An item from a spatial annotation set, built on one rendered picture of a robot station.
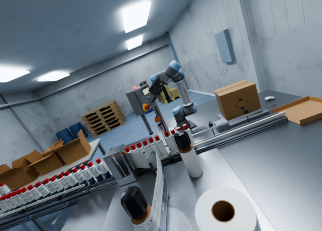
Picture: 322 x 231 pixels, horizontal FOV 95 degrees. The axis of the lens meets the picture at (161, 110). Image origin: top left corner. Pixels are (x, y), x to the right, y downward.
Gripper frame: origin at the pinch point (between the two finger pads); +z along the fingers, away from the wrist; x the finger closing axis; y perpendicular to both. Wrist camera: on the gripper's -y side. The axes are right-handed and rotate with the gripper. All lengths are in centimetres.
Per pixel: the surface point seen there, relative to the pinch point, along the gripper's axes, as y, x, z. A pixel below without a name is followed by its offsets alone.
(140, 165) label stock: -21.0, 7.8, 40.4
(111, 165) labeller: -2, 15, 48
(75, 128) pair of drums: 151, -500, 395
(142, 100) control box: 6.5, -1.8, 0.7
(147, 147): -18.3, 1.8, 27.9
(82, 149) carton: 32, -96, 140
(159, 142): -22.8, 1.9, 18.8
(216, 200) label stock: -36, 61, 0
